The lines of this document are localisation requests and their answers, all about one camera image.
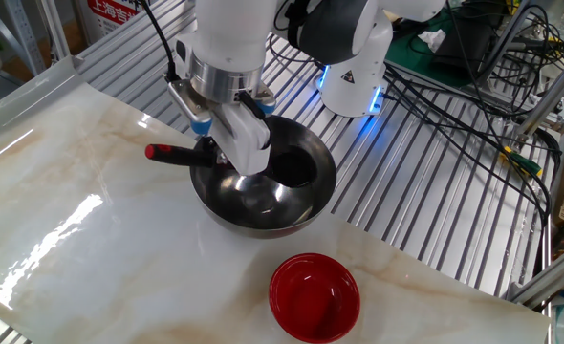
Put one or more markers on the grey perforated shelf upright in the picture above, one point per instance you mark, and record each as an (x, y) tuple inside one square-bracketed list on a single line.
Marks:
[(24, 33)]

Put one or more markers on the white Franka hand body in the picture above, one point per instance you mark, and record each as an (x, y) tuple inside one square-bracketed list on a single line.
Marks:
[(244, 143)]

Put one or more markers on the black box device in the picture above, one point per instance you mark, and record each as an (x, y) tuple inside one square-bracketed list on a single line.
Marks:
[(463, 43)]

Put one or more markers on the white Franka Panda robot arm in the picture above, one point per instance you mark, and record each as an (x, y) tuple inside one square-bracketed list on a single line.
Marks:
[(229, 28)]

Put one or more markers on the aluminium frame beam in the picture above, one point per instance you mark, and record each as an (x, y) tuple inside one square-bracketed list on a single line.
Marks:
[(549, 95), (549, 277)]

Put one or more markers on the silver camera with blue caps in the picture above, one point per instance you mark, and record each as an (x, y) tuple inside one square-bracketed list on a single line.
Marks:
[(188, 102)]

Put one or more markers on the white metal post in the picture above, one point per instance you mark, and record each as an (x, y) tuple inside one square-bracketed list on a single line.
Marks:
[(55, 28)]

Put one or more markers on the green cutting mat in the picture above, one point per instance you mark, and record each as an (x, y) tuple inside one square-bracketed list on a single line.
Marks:
[(406, 57)]

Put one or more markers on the glossy marble pattern mat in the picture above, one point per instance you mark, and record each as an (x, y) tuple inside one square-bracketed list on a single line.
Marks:
[(95, 215)]

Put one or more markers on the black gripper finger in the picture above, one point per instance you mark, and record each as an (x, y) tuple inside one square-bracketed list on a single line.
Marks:
[(221, 158), (208, 144)]

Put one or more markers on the green and yellow screwdriver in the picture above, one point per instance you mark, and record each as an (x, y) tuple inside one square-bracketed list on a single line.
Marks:
[(523, 163)]

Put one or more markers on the large stainless steel bowl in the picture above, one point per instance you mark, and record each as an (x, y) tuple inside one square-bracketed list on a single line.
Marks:
[(263, 200)]

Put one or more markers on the small red bowl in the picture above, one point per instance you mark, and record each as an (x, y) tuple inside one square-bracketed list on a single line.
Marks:
[(310, 296)]

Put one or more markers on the crumpled white paper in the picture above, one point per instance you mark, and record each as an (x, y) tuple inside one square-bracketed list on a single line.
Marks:
[(431, 39)]

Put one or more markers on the red and white sign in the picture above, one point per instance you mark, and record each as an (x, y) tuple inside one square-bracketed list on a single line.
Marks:
[(114, 12)]

